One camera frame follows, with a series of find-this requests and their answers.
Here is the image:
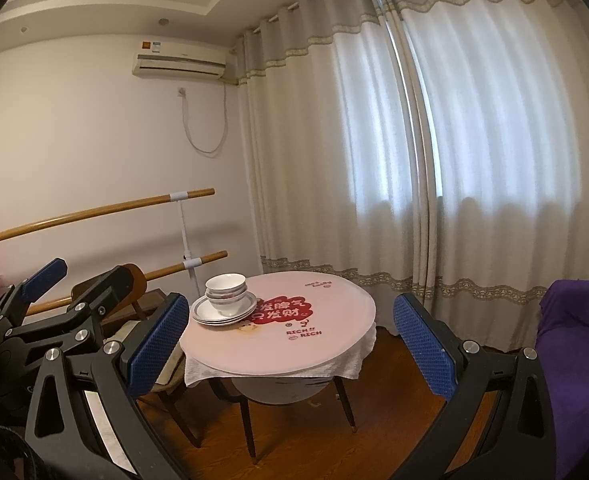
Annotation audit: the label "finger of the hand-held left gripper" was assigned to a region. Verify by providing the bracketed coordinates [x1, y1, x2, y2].
[7, 266, 135, 359]
[0, 258, 68, 331]

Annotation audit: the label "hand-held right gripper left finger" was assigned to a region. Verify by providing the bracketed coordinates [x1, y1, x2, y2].
[24, 292, 191, 480]

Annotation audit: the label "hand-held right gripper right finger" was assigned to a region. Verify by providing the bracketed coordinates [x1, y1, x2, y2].
[393, 292, 558, 480]

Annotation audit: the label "white plate grey rim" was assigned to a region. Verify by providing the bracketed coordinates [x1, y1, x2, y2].
[193, 305, 255, 324]
[191, 294, 258, 320]
[197, 310, 251, 327]

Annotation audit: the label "large white bowl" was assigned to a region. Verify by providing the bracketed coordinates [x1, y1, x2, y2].
[208, 296, 248, 317]

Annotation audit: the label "small white bowl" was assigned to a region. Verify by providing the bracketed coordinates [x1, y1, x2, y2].
[206, 287, 248, 303]
[205, 273, 246, 297]

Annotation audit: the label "beige chair cushion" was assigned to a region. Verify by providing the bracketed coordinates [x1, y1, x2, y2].
[102, 317, 185, 393]

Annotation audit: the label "brown wooden chair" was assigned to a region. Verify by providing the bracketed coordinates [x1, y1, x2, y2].
[72, 263, 202, 448]

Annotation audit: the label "long wooden barre bar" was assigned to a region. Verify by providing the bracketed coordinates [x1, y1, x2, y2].
[0, 188, 215, 246]

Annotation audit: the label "short wooden barre bar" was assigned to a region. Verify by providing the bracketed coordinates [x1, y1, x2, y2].
[24, 250, 228, 317]

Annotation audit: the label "white barre stand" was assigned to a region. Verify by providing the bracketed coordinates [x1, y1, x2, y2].
[171, 191, 202, 296]

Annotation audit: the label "round pink table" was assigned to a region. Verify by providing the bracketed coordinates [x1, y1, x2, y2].
[179, 271, 378, 377]

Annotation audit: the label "round table dark legs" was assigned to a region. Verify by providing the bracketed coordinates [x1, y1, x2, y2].
[209, 375, 360, 463]

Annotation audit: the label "beige curtain with lace band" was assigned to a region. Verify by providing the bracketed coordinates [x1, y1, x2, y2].
[369, 0, 589, 361]
[235, 0, 443, 346]

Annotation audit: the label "beige air conditioner pipe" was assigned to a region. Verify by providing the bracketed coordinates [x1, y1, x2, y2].
[223, 45, 248, 86]

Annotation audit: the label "white air conditioner cable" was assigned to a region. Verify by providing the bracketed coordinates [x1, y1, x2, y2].
[180, 80, 228, 155]

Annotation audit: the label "white wall air conditioner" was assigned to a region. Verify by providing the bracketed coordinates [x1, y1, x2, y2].
[132, 41, 226, 80]

